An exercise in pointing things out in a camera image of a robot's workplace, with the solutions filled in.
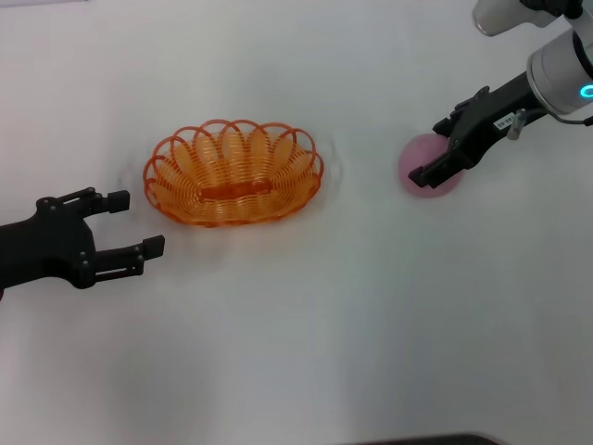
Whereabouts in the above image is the black robot torso edge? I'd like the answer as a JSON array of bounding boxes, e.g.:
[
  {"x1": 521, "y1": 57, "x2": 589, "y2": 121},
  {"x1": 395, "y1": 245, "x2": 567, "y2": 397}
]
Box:
[{"x1": 359, "y1": 433, "x2": 504, "y2": 445}]

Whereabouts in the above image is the silver metal cable connector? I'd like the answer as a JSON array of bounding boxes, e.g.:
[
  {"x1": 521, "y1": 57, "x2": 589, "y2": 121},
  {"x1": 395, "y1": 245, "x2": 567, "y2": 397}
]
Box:
[{"x1": 507, "y1": 108, "x2": 527, "y2": 140}]

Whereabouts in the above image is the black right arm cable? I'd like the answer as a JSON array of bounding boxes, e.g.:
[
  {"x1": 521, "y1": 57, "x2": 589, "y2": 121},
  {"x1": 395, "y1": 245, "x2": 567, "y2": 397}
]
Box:
[{"x1": 521, "y1": 108, "x2": 593, "y2": 127}]

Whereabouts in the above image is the pink toy peach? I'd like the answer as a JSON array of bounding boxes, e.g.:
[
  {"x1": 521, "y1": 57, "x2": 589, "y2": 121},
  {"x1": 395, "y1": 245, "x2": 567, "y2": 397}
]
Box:
[{"x1": 397, "y1": 133, "x2": 466, "y2": 200}]

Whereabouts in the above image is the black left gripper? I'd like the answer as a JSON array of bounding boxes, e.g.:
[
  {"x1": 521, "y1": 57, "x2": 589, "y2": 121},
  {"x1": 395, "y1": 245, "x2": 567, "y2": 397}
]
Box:
[{"x1": 0, "y1": 186, "x2": 167, "y2": 302}]

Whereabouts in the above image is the orange plastic wire basket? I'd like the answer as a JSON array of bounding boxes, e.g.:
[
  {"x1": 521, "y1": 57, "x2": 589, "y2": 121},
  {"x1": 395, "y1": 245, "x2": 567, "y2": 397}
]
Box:
[{"x1": 142, "y1": 119, "x2": 325, "y2": 228}]

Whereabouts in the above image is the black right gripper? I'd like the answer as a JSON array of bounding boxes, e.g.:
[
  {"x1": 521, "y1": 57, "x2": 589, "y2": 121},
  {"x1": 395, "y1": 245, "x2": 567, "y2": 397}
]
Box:
[{"x1": 407, "y1": 71, "x2": 541, "y2": 189}]

